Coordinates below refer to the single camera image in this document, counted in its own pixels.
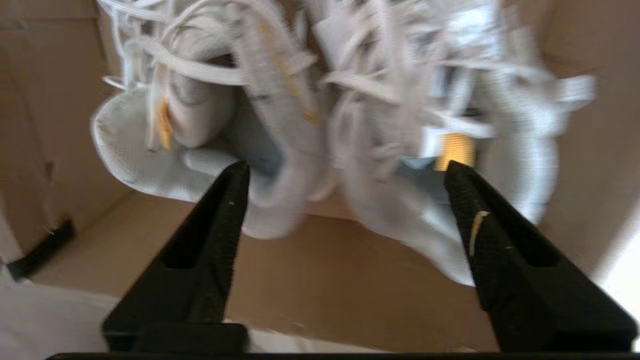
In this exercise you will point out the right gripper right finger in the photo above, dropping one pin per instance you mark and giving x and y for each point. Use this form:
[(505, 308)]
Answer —
[(530, 310)]

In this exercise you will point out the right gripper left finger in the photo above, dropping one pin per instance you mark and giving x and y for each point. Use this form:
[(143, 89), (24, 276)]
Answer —
[(200, 290)]

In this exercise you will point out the white lace-up sneaker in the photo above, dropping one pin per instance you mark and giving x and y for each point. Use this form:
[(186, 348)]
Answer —
[(150, 165), (520, 165)]

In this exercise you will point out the brown cardboard shoe box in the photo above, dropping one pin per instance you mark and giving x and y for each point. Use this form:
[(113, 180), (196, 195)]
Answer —
[(350, 280)]

